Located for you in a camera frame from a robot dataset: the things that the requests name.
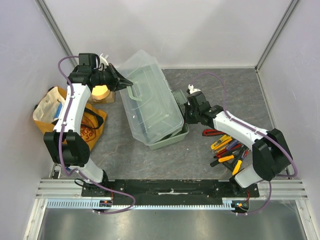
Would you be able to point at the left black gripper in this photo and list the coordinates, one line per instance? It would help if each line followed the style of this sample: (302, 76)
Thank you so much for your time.
(115, 76)

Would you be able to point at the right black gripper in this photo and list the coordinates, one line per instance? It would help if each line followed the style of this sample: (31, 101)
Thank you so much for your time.
(189, 114)

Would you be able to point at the green clear-lid toolbox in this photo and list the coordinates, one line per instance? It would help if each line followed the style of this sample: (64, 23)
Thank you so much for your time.
(154, 111)

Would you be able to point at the blue red screwdriver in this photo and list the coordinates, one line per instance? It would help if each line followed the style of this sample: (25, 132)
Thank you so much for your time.
(230, 145)

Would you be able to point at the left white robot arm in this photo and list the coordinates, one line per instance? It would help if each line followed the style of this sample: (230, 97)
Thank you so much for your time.
(64, 143)

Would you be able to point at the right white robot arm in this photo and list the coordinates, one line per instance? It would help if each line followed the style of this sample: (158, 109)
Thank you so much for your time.
(270, 152)

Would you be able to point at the red black utility knife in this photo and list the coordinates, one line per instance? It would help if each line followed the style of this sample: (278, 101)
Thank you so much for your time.
(212, 133)

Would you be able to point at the yellow tape roll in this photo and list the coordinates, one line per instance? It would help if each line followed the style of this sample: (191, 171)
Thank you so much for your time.
(100, 92)

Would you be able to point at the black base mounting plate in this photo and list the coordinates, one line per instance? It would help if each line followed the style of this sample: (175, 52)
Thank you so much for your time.
(191, 187)

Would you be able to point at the yellow canvas tote bag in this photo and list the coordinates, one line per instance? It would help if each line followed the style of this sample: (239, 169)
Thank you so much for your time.
(92, 122)

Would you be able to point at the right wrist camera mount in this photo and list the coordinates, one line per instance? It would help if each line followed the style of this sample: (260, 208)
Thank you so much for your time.
(193, 89)

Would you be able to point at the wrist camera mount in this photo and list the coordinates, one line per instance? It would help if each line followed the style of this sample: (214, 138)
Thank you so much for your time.
(103, 61)
(193, 89)

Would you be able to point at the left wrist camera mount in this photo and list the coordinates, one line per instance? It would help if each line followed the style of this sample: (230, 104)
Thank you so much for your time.
(103, 61)

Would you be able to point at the orange handled screwdriver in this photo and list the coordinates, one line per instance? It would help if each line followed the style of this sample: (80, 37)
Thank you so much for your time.
(226, 158)

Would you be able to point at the red handled screwdriver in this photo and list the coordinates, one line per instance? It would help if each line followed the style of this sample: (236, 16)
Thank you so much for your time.
(226, 152)

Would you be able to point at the red black wire stripper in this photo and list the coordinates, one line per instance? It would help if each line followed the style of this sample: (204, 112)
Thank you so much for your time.
(243, 153)

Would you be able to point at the yellow handled pliers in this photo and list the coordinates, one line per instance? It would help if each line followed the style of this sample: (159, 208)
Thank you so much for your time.
(237, 165)

